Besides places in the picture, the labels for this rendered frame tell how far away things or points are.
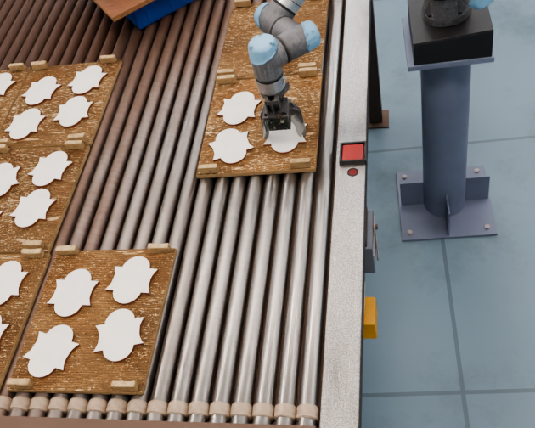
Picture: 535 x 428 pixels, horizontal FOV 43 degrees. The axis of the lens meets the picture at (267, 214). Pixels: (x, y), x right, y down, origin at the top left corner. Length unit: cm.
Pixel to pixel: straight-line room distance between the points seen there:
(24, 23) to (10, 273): 129
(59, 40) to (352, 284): 161
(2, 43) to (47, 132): 67
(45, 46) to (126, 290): 128
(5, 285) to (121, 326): 39
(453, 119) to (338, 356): 121
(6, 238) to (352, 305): 102
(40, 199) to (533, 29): 268
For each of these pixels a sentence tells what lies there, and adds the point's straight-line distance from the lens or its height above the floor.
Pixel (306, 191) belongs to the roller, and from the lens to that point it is 188.
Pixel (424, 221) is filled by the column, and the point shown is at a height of 1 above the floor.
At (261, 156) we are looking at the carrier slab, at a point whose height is 94.
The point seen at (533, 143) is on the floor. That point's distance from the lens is 326.
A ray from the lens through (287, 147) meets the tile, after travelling 197.
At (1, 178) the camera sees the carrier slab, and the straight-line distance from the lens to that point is 227.
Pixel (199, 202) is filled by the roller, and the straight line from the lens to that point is 193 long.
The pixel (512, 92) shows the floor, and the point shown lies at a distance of 350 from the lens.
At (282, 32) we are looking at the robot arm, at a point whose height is 127.
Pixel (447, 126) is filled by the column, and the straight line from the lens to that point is 255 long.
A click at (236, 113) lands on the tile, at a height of 94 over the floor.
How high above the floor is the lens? 232
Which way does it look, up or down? 49 degrees down
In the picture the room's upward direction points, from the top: 17 degrees counter-clockwise
